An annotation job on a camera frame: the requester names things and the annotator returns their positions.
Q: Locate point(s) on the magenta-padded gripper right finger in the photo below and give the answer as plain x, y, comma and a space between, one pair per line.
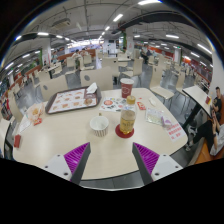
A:
148, 159

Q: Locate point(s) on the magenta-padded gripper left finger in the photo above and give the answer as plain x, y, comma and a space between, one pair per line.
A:
74, 159

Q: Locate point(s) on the clear bottle with tan cap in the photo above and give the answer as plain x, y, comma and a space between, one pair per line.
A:
128, 120

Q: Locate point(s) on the pink printed table sign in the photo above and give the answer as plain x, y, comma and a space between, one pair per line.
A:
175, 132

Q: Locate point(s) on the white striped cup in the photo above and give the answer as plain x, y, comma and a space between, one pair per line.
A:
99, 128

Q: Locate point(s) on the flat round red coaster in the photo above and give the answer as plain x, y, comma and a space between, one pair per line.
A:
117, 132

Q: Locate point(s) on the clear plastic bag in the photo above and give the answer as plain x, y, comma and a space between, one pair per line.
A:
154, 116

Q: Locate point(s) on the small red packet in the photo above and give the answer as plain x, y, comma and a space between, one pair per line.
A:
141, 106

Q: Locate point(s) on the small white wrapper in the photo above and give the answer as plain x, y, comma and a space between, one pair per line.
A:
152, 102

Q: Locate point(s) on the dark brown food tray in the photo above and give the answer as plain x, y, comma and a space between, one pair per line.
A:
48, 106

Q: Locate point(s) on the printed paper tray liner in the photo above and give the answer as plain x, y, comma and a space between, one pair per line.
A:
68, 100

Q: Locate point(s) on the brown fried snack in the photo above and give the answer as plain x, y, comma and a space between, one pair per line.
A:
88, 100

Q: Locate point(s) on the person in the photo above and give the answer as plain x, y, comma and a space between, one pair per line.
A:
203, 133
217, 101
145, 55

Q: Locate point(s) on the white printed card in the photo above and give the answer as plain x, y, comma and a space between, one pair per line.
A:
24, 124

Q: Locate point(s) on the paper snack bag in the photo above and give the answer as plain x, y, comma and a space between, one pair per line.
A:
35, 111

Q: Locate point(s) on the colourful sticker sheet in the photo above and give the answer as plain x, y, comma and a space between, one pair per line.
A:
111, 104

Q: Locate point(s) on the white crumpled napkin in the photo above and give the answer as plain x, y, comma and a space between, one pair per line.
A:
91, 88

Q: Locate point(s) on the red paper cup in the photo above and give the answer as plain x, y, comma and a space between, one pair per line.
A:
127, 89

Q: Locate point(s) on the beige neighbouring table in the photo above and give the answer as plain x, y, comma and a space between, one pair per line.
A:
196, 95

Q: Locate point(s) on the group of beige chairs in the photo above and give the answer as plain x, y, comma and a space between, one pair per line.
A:
156, 78

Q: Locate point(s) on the ceiling air conditioner unit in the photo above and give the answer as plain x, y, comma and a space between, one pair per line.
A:
61, 23

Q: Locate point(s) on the group of ceiling lights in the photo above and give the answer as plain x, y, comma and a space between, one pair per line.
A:
117, 17

